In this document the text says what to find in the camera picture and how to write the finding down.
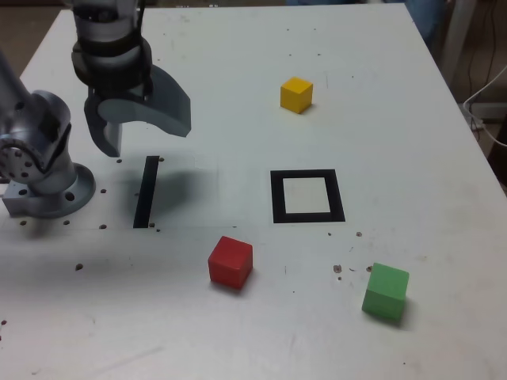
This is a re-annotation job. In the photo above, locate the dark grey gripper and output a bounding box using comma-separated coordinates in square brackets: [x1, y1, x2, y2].
[83, 65, 193, 158]

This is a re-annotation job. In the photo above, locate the yellow cube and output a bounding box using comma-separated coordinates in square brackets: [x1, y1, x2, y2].
[280, 76, 314, 115]

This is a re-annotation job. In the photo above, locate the red cube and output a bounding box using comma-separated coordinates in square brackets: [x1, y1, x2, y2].
[208, 235, 254, 290]

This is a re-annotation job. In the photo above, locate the green cube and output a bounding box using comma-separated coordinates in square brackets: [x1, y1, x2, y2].
[361, 262, 410, 322]

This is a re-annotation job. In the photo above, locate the black tape square outline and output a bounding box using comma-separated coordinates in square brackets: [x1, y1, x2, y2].
[269, 169, 346, 225]

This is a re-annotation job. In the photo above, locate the black tape strip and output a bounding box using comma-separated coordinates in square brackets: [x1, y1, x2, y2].
[132, 155, 160, 230]

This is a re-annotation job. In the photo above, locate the person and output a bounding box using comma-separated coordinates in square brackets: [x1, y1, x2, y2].
[406, 0, 448, 47]

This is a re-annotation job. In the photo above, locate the white plastic box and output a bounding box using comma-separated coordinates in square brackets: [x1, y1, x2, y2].
[463, 101, 507, 124]

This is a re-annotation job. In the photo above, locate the white post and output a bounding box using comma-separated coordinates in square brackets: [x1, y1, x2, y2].
[437, 0, 483, 84]

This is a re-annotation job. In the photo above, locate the white cable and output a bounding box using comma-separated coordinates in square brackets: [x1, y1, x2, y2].
[462, 65, 507, 147]

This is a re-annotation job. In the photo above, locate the thin black hanging cable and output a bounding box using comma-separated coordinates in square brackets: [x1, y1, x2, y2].
[467, 0, 498, 96]

